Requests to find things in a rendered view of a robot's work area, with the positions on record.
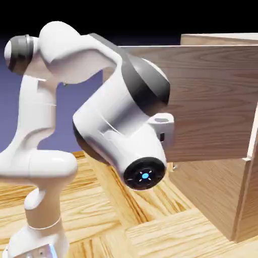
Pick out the large wooden cabinet door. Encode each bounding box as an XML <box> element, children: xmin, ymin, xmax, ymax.
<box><xmin>102</xmin><ymin>44</ymin><xmax>258</xmax><ymax>163</ymax></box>

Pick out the small wooden cabinet door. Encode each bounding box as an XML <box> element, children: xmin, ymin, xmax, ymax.
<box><xmin>168</xmin><ymin>158</ymin><xmax>251</xmax><ymax>242</ymax></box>

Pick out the light wood cabinet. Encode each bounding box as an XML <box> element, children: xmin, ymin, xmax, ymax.
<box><xmin>168</xmin><ymin>33</ymin><xmax>258</xmax><ymax>244</ymax></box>

